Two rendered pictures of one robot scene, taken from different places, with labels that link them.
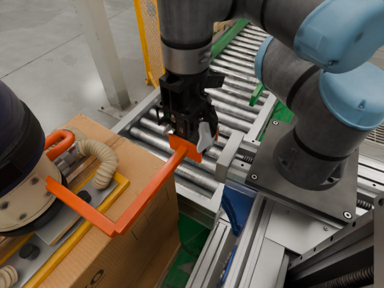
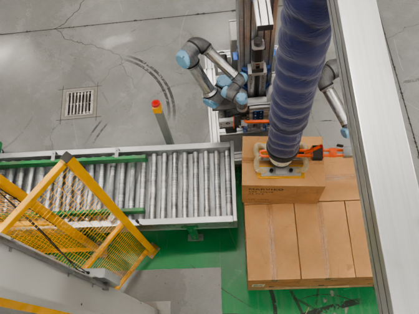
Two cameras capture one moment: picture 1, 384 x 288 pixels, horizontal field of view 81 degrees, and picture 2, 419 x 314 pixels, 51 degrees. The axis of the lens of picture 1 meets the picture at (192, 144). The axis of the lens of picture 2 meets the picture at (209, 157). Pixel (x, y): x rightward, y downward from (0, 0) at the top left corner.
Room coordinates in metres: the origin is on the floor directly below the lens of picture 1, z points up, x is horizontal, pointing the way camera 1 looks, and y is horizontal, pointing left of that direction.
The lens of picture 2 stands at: (1.15, 1.34, 3.96)
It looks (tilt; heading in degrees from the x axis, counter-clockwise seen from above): 66 degrees down; 249
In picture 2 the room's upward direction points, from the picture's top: 11 degrees counter-clockwise
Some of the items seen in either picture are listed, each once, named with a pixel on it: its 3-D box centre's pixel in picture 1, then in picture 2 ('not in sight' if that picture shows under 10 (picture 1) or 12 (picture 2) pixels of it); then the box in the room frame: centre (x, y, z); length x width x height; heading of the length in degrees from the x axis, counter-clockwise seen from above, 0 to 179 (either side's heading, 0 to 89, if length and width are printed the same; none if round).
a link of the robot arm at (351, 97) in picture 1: (339, 106); (224, 85); (0.31, -0.26, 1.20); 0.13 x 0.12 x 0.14; 24
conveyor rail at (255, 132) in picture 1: (283, 82); (99, 155); (1.39, -0.67, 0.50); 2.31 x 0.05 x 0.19; 150
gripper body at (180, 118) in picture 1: (184, 97); (243, 112); (0.32, 0.01, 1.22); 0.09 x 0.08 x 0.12; 148
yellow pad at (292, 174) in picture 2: not in sight; (280, 171); (0.28, 0.45, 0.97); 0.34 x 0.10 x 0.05; 148
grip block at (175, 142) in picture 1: (194, 137); (239, 121); (0.35, -0.01, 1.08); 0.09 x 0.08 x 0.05; 58
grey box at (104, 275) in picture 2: not in sight; (95, 277); (1.64, 0.62, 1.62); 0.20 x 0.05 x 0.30; 150
